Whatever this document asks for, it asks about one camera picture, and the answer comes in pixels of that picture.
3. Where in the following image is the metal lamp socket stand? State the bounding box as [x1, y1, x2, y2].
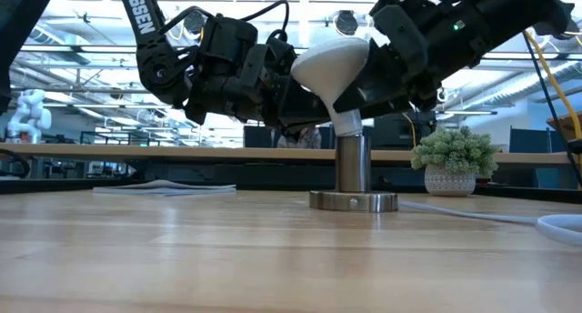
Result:
[308, 134, 400, 214]

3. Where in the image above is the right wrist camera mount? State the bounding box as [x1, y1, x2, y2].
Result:
[370, 3, 431, 76]

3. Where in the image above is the black table edge frame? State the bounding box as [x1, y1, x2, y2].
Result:
[0, 178, 582, 205]

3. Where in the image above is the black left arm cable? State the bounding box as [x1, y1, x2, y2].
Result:
[158, 0, 292, 44]

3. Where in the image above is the folded light blue cloth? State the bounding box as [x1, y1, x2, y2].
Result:
[92, 179, 237, 197]

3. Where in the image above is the thin dark cable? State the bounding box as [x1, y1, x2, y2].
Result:
[521, 32, 582, 187]

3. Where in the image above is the long wooden desk top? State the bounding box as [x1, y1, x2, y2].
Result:
[0, 143, 575, 165]

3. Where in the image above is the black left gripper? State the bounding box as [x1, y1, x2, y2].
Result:
[186, 74, 332, 132]

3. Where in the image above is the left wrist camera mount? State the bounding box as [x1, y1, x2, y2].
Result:
[240, 37, 299, 94]

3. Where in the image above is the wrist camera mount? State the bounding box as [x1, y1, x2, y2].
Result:
[370, 3, 431, 76]
[240, 37, 299, 94]

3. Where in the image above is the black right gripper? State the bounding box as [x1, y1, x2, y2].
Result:
[334, 12, 490, 119]

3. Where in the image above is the yellow cable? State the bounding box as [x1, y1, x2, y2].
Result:
[522, 30, 582, 139]

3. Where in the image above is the white flood lightbulb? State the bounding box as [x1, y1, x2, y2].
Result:
[289, 35, 372, 137]

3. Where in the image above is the white power cord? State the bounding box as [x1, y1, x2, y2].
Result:
[397, 199, 582, 248]

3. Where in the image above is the green plant in white pot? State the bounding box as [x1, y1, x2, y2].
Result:
[410, 125, 501, 198]

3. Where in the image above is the person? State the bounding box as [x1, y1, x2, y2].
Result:
[276, 126, 323, 149]

